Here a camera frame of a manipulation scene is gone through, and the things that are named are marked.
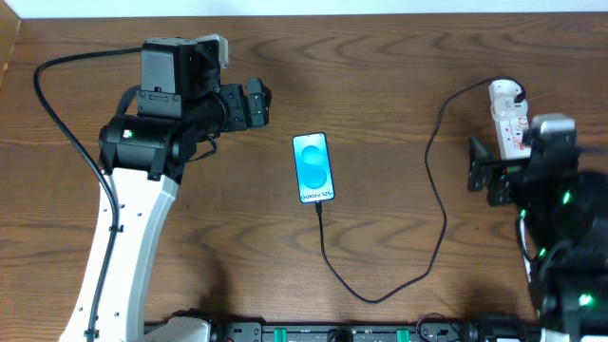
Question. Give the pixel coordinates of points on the white charger plug adapter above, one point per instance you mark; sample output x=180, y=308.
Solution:
x=507, y=100

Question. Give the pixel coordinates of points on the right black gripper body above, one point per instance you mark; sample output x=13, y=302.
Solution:
x=497, y=172

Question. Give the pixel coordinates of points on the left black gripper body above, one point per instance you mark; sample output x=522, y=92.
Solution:
x=238, y=107

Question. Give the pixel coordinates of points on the white power strip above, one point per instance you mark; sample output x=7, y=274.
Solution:
x=510, y=138

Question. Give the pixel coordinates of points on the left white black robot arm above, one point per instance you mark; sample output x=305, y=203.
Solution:
x=145, y=147

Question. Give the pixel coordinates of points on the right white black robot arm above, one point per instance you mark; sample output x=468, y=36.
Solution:
x=564, y=212

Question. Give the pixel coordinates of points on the blue screen Galaxy smartphone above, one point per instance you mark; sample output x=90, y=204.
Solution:
x=313, y=168

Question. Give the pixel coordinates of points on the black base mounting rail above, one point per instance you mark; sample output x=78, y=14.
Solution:
x=432, y=331

